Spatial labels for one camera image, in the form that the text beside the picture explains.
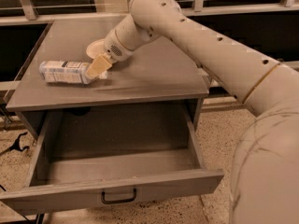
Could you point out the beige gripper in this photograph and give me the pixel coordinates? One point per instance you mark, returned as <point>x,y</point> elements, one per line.
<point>116,49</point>

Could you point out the clear plastic water bottle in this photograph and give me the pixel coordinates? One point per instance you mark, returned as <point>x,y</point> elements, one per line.
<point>68,72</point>

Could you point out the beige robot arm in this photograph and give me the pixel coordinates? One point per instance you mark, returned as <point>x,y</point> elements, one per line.
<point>265,171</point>

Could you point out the open grey top drawer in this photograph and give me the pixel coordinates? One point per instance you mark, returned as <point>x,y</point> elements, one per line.
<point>115,148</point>

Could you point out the white paper bowl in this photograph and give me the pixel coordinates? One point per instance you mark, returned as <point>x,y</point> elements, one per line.
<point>96,48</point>

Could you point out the grey metal cabinet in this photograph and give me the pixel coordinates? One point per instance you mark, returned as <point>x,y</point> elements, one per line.
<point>158,71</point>

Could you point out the metal window railing frame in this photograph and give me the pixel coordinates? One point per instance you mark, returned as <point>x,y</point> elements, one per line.
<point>27,12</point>

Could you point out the black drawer handle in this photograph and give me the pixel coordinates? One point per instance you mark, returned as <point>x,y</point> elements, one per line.
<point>116,198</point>

